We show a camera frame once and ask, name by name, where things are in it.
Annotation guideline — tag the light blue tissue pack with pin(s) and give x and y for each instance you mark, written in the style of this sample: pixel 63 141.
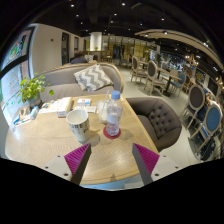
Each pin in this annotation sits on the light blue tissue pack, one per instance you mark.
pixel 34 112

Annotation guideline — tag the clear blue-capped water bottle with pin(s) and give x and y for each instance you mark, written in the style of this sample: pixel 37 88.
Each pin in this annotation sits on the clear blue-capped water bottle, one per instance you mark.
pixel 114 116

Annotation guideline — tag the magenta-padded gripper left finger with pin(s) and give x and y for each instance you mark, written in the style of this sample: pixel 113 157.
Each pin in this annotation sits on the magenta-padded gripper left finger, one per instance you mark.
pixel 76 159

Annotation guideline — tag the potted green plant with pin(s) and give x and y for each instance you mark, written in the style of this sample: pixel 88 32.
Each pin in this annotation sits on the potted green plant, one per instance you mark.
pixel 33 88

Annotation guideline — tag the white printed mug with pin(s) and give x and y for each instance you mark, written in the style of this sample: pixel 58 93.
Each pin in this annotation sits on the white printed mug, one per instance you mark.
pixel 78 127

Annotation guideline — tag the small blue white box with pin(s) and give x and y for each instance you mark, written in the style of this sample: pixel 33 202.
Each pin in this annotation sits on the small blue white box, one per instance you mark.
pixel 83 102

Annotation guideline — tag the clear plastic cup with straw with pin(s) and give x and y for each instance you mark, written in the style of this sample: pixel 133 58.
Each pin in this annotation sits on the clear plastic cup with straw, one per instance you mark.
pixel 102 113

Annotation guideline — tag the grey upholstered sofa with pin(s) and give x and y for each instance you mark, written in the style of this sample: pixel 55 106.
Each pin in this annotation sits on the grey upholstered sofa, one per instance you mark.
pixel 60 78

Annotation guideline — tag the person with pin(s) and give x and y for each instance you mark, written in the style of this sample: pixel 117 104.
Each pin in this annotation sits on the person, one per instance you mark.
pixel 79 60

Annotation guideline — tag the grey white chevron cushion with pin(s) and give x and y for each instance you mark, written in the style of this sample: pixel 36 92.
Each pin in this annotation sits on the grey white chevron cushion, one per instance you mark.
pixel 93 78

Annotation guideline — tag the flat round red coaster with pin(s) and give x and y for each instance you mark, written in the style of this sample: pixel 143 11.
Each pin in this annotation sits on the flat round red coaster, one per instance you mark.
pixel 106 134

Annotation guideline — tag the dark café table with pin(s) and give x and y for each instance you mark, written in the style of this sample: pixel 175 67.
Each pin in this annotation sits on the dark café table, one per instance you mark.
pixel 168 76

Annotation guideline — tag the framed colourful wall picture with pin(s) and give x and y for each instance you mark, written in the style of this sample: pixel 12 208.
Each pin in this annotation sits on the framed colourful wall picture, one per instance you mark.
pixel 18 46

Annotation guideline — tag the dark grey tufted armchair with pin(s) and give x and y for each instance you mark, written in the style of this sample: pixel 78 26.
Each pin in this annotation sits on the dark grey tufted armchair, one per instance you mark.
pixel 160 120

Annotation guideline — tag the group of ceiling lights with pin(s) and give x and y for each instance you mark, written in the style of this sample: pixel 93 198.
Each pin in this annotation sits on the group of ceiling lights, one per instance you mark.
pixel 123 4

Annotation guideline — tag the white round column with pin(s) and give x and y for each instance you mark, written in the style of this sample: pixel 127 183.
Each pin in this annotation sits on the white round column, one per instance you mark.
pixel 95 41

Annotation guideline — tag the group of dining chairs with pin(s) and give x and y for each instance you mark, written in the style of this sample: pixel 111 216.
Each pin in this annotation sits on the group of dining chairs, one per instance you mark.
pixel 196 100

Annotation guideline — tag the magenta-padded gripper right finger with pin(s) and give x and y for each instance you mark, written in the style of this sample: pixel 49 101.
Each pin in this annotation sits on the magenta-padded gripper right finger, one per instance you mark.
pixel 147 159

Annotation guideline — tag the white open booklet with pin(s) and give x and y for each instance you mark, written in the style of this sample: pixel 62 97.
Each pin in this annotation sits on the white open booklet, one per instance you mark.
pixel 48 106

